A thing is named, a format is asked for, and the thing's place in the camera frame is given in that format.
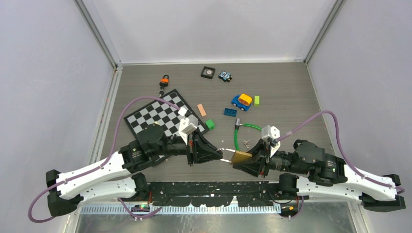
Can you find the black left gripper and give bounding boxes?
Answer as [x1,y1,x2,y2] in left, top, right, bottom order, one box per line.
[152,128,223,167]

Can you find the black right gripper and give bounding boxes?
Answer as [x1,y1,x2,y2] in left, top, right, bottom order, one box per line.
[231,137,307,176]

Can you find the brass padlock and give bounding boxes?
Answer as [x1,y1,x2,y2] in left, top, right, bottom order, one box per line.
[217,148,253,165]

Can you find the green cable lock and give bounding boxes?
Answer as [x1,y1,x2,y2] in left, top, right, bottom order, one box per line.
[234,118,261,150]

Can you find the silver lock keys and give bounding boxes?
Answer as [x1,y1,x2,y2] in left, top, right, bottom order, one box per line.
[242,140,250,149]

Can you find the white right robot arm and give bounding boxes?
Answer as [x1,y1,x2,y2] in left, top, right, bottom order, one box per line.
[231,140,406,213]

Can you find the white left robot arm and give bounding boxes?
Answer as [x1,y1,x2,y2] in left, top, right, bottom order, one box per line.
[46,124,223,217]

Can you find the green toy brick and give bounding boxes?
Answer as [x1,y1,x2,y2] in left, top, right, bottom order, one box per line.
[205,119,215,131]

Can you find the small wooden block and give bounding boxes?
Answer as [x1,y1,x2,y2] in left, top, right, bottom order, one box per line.
[197,104,207,117]

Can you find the blue toy brick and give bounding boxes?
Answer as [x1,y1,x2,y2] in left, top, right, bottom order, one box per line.
[223,108,237,117]

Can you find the black white chessboard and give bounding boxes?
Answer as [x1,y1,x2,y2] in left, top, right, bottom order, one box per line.
[123,89,209,137]

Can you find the blue yellow toy car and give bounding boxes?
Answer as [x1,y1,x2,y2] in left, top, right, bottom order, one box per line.
[231,93,253,112]

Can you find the orange black padlock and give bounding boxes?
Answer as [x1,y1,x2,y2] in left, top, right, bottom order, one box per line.
[159,75,169,89]

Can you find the lime green block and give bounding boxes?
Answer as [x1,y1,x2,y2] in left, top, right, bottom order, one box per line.
[254,96,260,106]

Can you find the black square box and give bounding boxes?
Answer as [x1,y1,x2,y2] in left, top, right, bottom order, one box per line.
[201,66,216,79]

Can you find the blue owl toy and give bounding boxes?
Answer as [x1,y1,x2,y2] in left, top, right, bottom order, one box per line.
[218,71,233,82]

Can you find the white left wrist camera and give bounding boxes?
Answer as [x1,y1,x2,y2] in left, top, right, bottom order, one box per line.
[178,107,198,145]

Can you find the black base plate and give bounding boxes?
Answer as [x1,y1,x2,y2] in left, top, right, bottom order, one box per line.
[117,181,309,208]

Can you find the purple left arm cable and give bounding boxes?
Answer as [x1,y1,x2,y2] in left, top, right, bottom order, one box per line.
[27,96,184,223]

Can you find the aluminium frame rail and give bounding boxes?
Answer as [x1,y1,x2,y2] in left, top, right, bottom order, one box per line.
[87,64,123,165]

